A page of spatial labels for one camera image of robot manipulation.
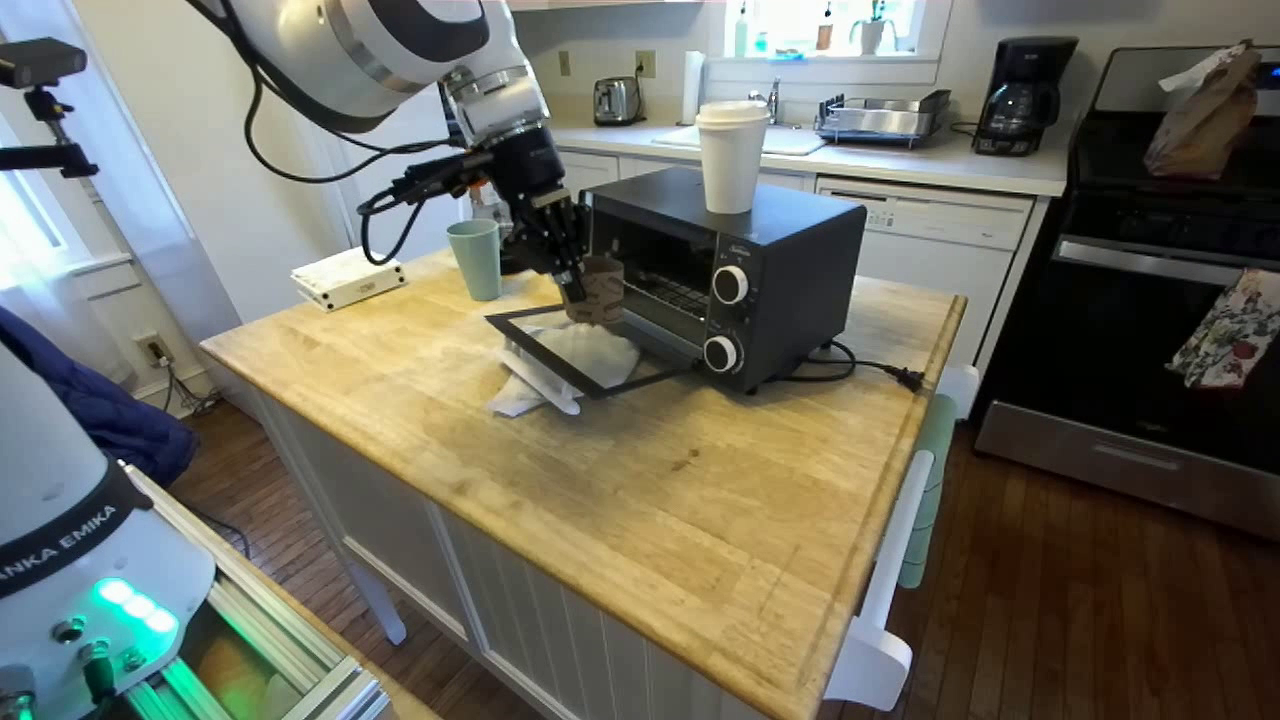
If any grey dish rack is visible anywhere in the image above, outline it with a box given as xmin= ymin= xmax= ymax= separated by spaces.
xmin=816 ymin=88 xmax=956 ymax=150

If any white lidded paper cup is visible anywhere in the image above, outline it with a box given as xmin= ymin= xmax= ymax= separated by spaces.
xmin=694 ymin=99 xmax=772 ymax=221

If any kitchen window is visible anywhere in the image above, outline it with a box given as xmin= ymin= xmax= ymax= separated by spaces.
xmin=721 ymin=0 xmax=960 ymax=68

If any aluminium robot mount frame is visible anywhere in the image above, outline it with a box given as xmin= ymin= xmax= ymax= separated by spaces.
xmin=115 ymin=462 xmax=402 ymax=720

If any black coffee maker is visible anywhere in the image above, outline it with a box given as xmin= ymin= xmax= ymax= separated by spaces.
xmin=973 ymin=30 xmax=1080 ymax=160

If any white kitchen island base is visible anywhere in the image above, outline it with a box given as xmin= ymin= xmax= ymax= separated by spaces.
xmin=251 ymin=395 xmax=805 ymax=720

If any white patterned trivet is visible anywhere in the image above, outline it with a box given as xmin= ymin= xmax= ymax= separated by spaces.
xmin=290 ymin=242 xmax=408 ymax=311

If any white dishwasher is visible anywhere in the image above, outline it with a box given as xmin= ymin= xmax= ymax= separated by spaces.
xmin=812 ymin=170 xmax=1042 ymax=372

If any silver black oven knob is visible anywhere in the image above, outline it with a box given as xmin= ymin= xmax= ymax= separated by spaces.
xmin=702 ymin=331 xmax=745 ymax=375
xmin=710 ymin=261 xmax=756 ymax=306

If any white wall outlet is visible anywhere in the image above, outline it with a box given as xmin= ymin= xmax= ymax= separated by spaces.
xmin=133 ymin=331 xmax=177 ymax=375

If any dark grey toaster oven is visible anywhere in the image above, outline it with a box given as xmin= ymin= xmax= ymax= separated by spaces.
xmin=582 ymin=163 xmax=873 ymax=400

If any white island towel bar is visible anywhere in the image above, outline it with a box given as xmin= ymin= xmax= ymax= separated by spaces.
xmin=821 ymin=363 xmax=986 ymax=715

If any glass oven door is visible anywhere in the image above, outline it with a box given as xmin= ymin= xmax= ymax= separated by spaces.
xmin=479 ymin=300 xmax=695 ymax=400

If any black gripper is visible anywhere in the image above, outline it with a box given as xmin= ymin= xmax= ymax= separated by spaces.
xmin=498 ymin=186 xmax=628 ymax=319

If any black oven power cable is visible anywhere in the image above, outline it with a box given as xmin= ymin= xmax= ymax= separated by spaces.
xmin=776 ymin=334 xmax=933 ymax=395

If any black steel stove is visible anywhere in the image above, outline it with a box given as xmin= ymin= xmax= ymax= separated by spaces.
xmin=973 ymin=43 xmax=1280 ymax=542

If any white plant pot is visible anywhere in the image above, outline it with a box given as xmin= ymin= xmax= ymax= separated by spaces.
xmin=852 ymin=0 xmax=894 ymax=60

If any teal plastic cup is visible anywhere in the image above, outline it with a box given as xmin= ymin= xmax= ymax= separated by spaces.
xmin=444 ymin=217 xmax=508 ymax=303

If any white paper towel sheet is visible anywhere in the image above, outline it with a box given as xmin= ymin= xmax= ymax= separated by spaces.
xmin=484 ymin=317 xmax=643 ymax=423

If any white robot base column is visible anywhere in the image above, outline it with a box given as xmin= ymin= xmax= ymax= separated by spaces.
xmin=0 ymin=345 xmax=222 ymax=720

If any silver toaster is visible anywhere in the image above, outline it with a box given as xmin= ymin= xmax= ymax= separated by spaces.
xmin=590 ymin=72 xmax=647 ymax=131

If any blue cloth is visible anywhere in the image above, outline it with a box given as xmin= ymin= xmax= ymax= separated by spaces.
xmin=0 ymin=303 xmax=201 ymax=491

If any floral dish towel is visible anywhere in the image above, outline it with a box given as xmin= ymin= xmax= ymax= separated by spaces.
xmin=1163 ymin=266 xmax=1280 ymax=390

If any brown paper bag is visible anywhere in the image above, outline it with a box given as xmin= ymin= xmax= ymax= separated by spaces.
xmin=1139 ymin=34 xmax=1263 ymax=183

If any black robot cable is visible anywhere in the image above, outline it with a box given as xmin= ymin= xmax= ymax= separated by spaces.
xmin=238 ymin=55 xmax=463 ymax=272

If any green hanging towel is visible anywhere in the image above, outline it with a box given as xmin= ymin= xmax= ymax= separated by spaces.
xmin=897 ymin=390 xmax=963 ymax=593

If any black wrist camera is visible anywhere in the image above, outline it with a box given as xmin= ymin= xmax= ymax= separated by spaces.
xmin=390 ymin=146 xmax=504 ymax=208

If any black camera on tripod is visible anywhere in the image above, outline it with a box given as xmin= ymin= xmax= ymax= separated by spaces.
xmin=0 ymin=34 xmax=104 ymax=178

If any white paper towel roll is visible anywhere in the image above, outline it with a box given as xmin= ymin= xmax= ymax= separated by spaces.
xmin=678 ymin=46 xmax=710 ymax=127

